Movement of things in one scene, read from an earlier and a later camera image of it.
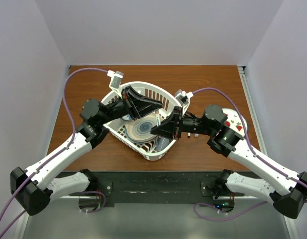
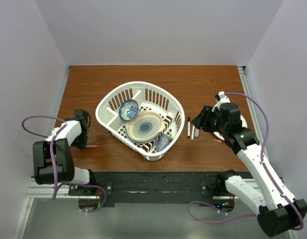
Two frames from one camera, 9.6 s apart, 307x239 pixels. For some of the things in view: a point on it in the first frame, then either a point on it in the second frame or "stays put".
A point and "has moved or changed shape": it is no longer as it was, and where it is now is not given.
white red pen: x=158 y=120 has moved or changed shape
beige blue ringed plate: x=139 y=130 stays put
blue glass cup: x=161 y=143 stays put
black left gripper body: x=119 y=108 → x=80 y=141
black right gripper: x=169 y=127 → x=201 y=121
